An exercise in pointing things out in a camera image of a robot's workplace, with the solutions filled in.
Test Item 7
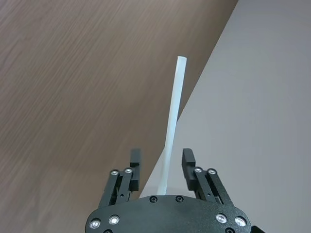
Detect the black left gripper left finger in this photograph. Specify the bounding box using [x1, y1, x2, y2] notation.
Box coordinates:
[98, 148, 142, 209]

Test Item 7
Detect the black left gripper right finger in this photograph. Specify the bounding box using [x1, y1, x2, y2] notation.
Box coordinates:
[182, 148, 235, 207]

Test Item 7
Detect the translucent white glue stick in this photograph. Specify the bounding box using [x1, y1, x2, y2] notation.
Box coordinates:
[156, 56, 187, 196]

